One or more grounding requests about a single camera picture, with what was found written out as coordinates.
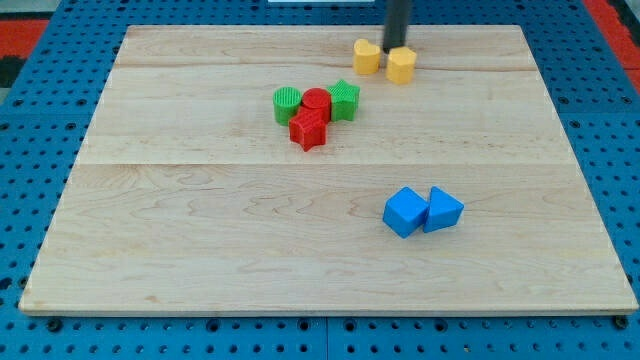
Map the yellow hexagon block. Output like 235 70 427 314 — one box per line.
385 46 417 85

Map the red star block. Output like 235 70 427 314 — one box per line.
289 107 327 152

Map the green star block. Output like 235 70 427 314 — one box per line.
327 79 360 122

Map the red cylinder block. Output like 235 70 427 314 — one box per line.
301 88 332 123

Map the green cylinder block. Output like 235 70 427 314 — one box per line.
272 86 302 126

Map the blue cube block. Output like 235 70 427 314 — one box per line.
383 187 430 238

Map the light wooden board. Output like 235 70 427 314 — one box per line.
19 25 638 317

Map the blue triangle block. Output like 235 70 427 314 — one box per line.
423 186 464 233

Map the yellow heart block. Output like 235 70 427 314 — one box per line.
353 39 381 75

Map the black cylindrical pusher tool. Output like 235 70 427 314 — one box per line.
382 0 413 53

